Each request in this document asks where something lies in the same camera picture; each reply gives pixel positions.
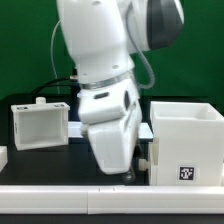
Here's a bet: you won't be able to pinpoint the white left rail piece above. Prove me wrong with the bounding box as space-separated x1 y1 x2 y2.
0 146 8 172

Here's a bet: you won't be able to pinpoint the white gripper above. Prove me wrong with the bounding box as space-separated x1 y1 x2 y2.
78 78 142 184

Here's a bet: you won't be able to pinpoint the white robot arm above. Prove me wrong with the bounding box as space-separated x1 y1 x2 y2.
56 0 184 182

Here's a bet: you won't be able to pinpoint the white marker tag sheet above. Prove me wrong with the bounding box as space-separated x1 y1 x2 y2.
68 121 153 140

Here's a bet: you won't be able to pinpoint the white drawer with tag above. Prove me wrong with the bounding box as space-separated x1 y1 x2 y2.
138 142 159 173

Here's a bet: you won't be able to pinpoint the white drawer cabinet box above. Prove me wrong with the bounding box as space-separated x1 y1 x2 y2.
148 101 224 186

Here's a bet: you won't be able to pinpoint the white drawer with knob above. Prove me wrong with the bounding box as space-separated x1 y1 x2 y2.
11 97 70 151

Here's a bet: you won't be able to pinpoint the white front rail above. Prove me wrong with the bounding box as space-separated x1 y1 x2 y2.
0 185 224 214

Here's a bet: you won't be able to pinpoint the black cables at base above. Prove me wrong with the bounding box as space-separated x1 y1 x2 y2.
30 75 81 96

